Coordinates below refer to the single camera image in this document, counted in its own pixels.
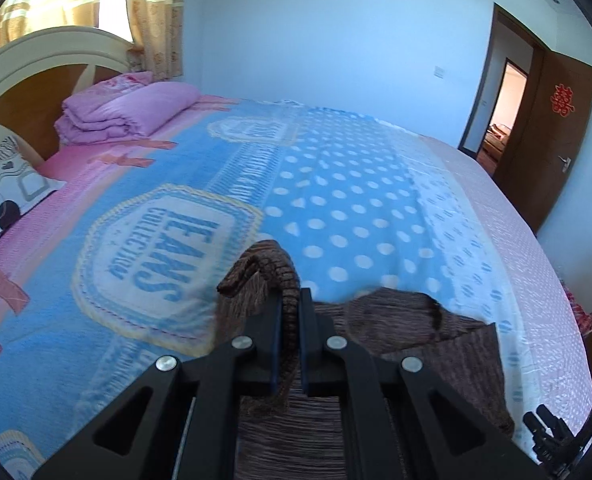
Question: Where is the brown knitted sweater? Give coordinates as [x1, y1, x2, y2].
[215, 238, 516, 480]

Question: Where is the pink dotted bed sheet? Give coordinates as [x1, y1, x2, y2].
[423, 136, 592, 431]

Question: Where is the blue patterned bed blanket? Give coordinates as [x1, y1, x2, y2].
[0, 99, 541, 479]

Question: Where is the grey patterned pillow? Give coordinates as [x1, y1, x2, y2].
[0, 136, 66, 236]

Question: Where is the brown wooden door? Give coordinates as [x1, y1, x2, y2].
[494, 51, 592, 232]

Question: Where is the folded pink quilt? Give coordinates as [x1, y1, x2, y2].
[55, 72, 200, 144]

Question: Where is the red paper door decoration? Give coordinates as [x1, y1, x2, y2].
[550, 84, 576, 117]

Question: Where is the cream wooden headboard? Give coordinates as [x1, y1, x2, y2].
[0, 26, 142, 165]

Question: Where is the yellow patterned curtain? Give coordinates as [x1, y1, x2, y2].
[0, 0, 184, 80]

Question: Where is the silver door handle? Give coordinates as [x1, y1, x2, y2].
[558, 156, 572, 174]

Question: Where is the white wall switch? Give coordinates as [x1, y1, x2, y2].
[433, 66, 446, 79]

